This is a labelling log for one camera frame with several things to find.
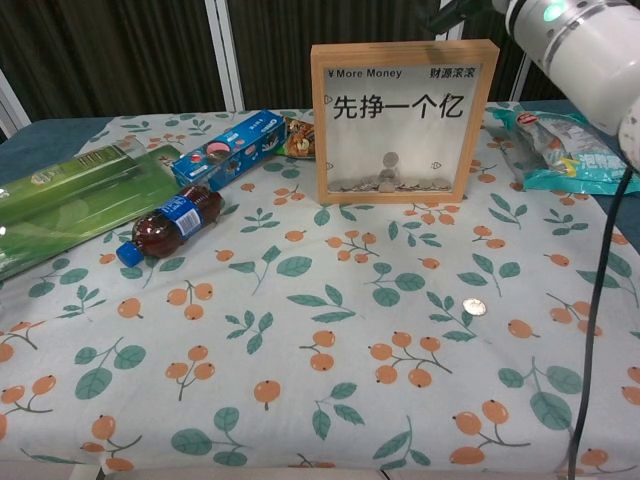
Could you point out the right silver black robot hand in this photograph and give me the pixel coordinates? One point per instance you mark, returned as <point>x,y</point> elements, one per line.
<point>460,11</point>

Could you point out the silver coin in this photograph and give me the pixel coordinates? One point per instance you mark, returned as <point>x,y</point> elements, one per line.
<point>391,160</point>
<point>474,306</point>

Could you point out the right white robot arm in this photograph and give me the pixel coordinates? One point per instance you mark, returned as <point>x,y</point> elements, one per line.
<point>575,60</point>

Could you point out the dark room divider panel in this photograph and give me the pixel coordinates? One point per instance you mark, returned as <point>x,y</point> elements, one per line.
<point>325,20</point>
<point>100,50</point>
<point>537,87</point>
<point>507,75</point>

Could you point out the teal chicken feet snack bag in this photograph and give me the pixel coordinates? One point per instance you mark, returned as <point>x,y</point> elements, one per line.
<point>560,165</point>

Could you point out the coin pile inside money box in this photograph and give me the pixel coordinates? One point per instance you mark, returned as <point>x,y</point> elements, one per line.
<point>370,185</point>

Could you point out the mixed nut snack bag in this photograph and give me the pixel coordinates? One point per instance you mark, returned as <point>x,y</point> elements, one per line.
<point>300,140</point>

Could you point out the blue Oreo cookie box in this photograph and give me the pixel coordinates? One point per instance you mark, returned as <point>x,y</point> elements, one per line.
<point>225,150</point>

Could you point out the floral leaf print tablecloth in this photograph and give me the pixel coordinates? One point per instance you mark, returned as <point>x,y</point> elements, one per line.
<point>300,300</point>

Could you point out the cola bottle with blue cap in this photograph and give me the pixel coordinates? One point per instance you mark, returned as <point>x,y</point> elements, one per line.
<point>170,225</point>

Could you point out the green toothpaste package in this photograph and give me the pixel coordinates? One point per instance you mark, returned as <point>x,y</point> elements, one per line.
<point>75,210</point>

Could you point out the wooden frame money box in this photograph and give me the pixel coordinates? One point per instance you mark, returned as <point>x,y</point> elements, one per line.
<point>320,125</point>

